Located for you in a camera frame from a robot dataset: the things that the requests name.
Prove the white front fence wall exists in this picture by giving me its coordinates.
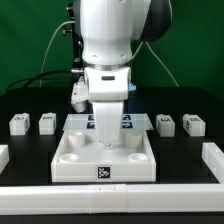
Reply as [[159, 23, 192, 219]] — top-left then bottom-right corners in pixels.
[[0, 184, 224, 215]]

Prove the white right fence piece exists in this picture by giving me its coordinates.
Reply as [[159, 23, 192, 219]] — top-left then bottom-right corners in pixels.
[[202, 142, 224, 184]]

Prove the white thin cable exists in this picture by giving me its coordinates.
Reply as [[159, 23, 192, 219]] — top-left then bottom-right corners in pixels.
[[39, 20, 76, 88]]

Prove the white square tabletop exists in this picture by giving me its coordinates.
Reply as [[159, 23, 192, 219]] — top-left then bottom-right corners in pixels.
[[51, 129, 156, 183]]

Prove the white marker plate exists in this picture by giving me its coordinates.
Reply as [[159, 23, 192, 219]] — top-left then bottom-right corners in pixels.
[[63, 114, 153, 131]]

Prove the black cable bundle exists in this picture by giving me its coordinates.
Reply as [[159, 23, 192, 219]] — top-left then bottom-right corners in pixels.
[[5, 69, 84, 93]]

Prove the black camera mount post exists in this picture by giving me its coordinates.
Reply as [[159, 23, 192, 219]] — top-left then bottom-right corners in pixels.
[[61, 2, 84, 88]]

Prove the white fence piece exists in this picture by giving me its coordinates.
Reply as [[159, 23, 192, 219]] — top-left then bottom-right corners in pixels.
[[0, 145, 9, 174], [202, 142, 224, 184]]

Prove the white left fence piece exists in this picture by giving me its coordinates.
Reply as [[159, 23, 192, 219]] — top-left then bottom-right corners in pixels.
[[0, 145, 9, 174]]

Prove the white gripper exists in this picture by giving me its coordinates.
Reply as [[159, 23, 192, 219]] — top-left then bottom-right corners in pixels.
[[84, 67, 131, 148]]

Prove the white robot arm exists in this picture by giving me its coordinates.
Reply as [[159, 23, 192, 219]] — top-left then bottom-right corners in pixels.
[[71, 0, 172, 148]]

